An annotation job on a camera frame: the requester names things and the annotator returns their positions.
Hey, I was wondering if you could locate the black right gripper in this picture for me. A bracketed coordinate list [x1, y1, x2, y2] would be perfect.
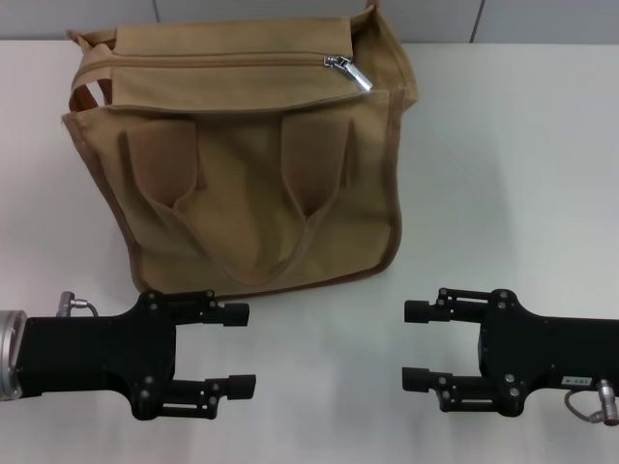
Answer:
[400, 287, 619, 419]

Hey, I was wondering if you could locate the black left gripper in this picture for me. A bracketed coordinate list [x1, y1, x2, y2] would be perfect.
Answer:
[13, 288, 257, 421]

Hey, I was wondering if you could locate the khaki canvas food bag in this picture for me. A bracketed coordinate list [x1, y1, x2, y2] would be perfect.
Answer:
[60, 0, 421, 298]

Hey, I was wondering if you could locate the silver metal zipper pull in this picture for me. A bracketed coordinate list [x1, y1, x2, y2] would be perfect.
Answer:
[322, 53, 373, 94]

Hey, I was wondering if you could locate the left gripper cable with connector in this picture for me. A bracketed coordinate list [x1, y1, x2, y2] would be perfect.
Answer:
[55, 289, 99, 320]

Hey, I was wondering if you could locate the gripper cable with connector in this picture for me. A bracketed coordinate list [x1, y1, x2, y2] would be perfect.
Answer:
[563, 379, 619, 427]
[55, 289, 99, 320]

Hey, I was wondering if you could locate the right gripper cable with connector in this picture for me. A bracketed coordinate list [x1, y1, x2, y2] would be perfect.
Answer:
[563, 379, 619, 427]

